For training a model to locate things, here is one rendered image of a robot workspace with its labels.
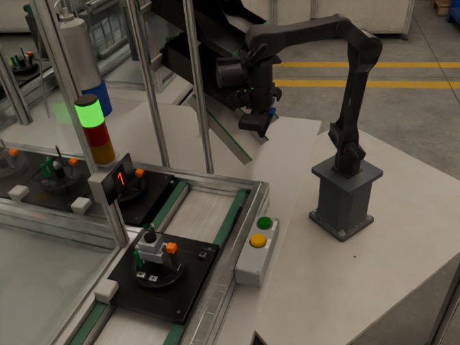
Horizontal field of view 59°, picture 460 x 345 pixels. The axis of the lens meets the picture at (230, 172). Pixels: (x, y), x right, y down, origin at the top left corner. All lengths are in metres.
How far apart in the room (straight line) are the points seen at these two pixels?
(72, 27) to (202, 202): 0.96
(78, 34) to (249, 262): 1.24
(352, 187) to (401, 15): 4.12
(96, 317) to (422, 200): 1.05
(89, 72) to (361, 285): 1.41
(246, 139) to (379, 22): 3.91
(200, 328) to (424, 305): 1.50
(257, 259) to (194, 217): 0.29
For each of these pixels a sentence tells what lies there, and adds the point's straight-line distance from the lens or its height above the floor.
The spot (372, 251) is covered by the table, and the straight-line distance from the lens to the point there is 1.28.
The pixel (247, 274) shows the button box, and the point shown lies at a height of 0.95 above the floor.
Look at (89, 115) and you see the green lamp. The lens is 0.92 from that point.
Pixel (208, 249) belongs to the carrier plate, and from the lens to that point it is 1.12.
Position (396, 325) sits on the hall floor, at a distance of 2.20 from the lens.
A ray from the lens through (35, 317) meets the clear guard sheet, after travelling 1.00.
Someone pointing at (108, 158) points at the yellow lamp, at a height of 1.27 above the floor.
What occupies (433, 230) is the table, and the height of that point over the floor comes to 0.86.
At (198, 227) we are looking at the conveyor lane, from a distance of 1.25.
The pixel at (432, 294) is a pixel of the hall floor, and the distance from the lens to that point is 2.36.
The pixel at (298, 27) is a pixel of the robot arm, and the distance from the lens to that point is 0.96.
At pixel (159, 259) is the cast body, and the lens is 1.02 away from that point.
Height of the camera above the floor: 1.80
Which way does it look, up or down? 38 degrees down
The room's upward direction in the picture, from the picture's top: 5 degrees counter-clockwise
